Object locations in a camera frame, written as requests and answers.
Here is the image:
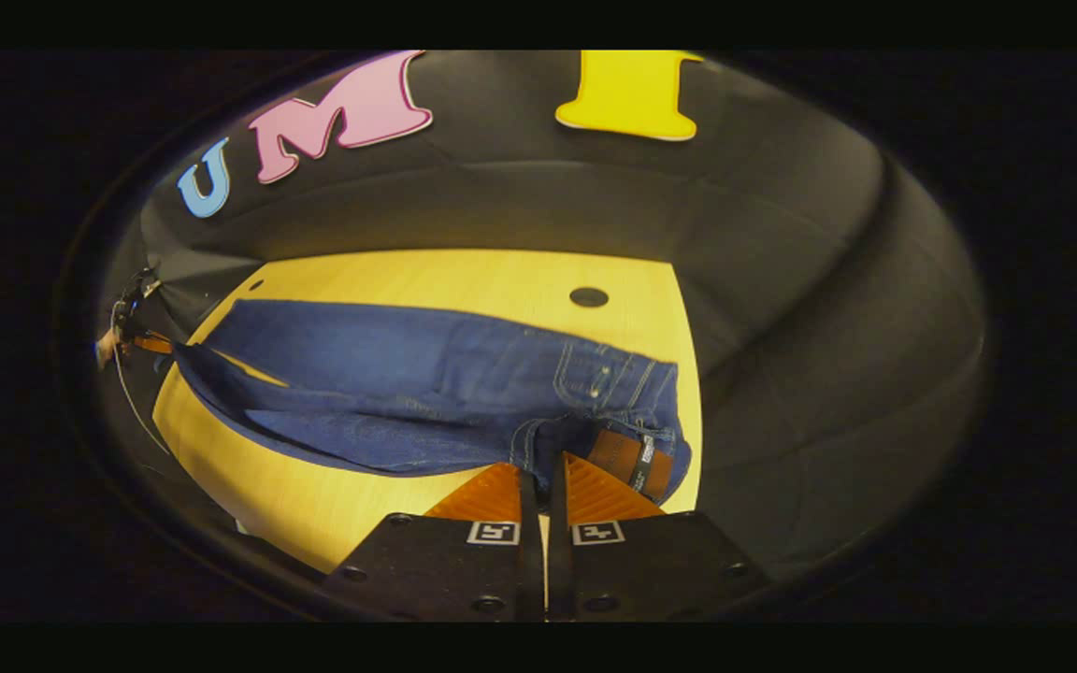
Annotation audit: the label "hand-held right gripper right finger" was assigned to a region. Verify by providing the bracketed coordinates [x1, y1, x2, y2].
[548, 451, 773, 623]

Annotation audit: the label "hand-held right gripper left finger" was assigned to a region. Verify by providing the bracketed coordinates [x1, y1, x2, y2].
[323, 463, 546, 623]

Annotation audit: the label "blue denim jeans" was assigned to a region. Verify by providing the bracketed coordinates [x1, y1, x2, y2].
[172, 299, 694, 506]

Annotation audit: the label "white cable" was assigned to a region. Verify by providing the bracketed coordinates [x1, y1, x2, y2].
[114, 346, 171, 457]

